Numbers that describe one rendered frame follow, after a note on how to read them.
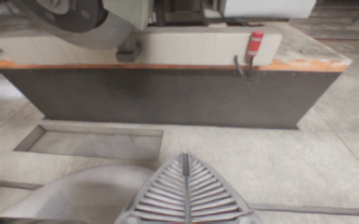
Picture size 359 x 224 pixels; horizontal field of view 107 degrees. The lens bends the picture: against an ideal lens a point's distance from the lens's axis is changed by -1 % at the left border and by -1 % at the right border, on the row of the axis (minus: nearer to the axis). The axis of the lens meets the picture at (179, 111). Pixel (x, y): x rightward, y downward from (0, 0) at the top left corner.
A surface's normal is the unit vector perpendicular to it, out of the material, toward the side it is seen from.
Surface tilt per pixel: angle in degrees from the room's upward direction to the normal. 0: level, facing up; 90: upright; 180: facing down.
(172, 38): 90
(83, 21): 104
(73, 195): 70
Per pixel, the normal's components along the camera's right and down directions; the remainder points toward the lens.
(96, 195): -0.02, 0.43
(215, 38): -0.07, 0.71
